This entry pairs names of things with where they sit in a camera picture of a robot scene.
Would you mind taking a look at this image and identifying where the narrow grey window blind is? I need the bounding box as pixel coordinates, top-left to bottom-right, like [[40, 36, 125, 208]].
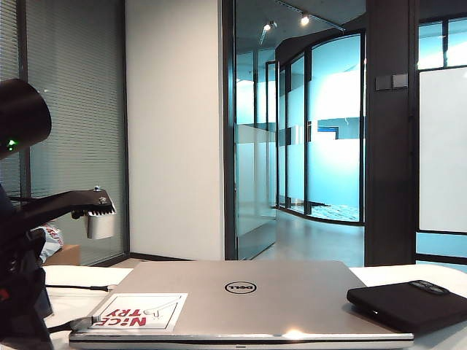
[[0, 0, 22, 198]]

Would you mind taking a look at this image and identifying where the black charging cable silver plug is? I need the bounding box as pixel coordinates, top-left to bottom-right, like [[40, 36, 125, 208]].
[[47, 315, 110, 335]]

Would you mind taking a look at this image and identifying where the thin black cable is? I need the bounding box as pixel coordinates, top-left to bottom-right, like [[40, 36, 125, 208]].
[[43, 283, 118, 292]]

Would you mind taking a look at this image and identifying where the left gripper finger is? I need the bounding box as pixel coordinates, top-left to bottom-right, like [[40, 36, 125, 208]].
[[0, 311, 55, 350], [21, 269, 54, 319]]

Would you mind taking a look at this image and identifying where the grey plastic mailer bag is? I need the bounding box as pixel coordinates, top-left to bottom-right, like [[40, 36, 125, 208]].
[[36, 225, 65, 263]]

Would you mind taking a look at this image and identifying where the white Nice Try sticker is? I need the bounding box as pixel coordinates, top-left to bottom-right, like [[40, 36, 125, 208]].
[[88, 292, 189, 331]]

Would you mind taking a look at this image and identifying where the tall brown cardboard box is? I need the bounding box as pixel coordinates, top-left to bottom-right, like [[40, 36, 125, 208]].
[[43, 244, 81, 267]]

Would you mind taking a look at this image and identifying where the silver Dell laptop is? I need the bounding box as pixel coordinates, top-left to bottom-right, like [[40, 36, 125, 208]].
[[68, 259, 415, 350]]

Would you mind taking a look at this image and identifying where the wide grey window blind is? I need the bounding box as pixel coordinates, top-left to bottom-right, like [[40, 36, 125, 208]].
[[27, 0, 128, 265]]

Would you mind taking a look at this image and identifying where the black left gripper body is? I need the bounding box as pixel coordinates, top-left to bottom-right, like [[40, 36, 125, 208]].
[[0, 187, 117, 318]]

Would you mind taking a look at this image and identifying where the frosted glass door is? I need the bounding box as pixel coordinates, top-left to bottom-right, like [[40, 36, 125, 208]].
[[233, 0, 279, 260]]

